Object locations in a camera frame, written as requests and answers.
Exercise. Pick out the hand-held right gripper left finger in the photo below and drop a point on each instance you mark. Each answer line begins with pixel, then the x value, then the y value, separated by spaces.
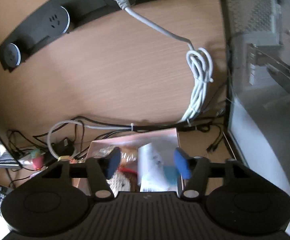
pixel 112 163

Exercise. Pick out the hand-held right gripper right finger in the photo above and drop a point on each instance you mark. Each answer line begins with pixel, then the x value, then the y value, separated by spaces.
pixel 182 162

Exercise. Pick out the white printed packet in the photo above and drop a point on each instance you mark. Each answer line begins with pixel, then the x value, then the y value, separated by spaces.
pixel 150 160

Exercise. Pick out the pink cardboard box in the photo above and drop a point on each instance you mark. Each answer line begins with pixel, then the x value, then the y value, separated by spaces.
pixel 155 136

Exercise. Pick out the red and yellow toy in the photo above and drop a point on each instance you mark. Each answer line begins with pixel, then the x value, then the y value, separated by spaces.
pixel 126 170

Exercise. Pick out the clear plastic bag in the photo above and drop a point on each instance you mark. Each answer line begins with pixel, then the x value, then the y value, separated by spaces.
pixel 101 151

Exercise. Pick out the white knitted item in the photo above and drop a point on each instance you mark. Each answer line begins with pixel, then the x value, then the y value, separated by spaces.
pixel 121 182

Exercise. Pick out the black power adapter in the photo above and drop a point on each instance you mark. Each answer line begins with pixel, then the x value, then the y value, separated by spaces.
pixel 62 147

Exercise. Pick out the pink and green toy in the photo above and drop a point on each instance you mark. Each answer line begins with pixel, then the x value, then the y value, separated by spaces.
pixel 37 161

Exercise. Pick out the computer tower case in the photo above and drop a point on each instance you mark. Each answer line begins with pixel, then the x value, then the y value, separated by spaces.
pixel 260 130

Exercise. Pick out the black desk socket rail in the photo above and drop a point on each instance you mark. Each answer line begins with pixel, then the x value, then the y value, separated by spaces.
pixel 34 30

